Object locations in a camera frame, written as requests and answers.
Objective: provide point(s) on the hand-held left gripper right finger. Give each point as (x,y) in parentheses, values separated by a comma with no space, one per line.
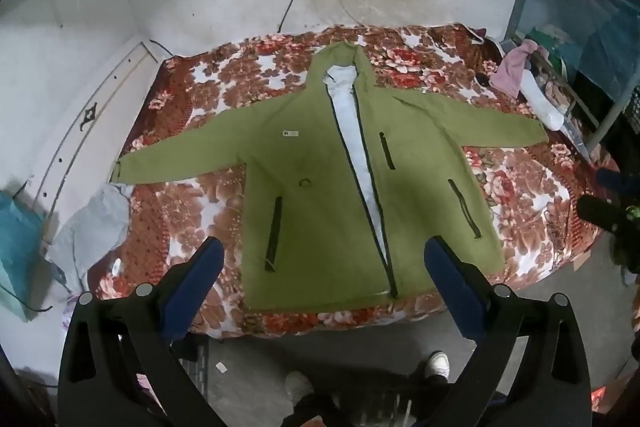
(450,287)

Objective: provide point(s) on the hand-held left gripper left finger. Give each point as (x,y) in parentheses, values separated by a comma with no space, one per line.
(200,277)

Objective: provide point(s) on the green hooded jacket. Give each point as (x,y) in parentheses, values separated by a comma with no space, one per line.
(310,217)

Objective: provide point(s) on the floral red blanket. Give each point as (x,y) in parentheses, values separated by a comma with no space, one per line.
(190,207)

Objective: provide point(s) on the person's right white shoe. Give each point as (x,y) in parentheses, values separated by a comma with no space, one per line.
(437,364)

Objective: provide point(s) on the person's white shoe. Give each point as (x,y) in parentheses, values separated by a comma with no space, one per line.
(298,386)
(437,364)

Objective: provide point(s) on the black plastic crate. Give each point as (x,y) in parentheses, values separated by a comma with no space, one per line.
(632,112)

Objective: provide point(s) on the grey cloth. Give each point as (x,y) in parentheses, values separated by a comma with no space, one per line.
(95,227)

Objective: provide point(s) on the white sock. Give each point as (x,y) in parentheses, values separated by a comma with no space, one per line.
(542,102)

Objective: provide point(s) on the person's left white shoe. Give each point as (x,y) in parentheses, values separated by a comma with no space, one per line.
(298,386)

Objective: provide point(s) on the pink cloth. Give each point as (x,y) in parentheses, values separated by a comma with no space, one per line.
(510,67)

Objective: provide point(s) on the blue plastic sheet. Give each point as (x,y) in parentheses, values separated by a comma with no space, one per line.
(590,22)

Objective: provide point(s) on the white bed headboard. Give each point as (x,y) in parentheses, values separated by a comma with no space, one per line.
(100,107)

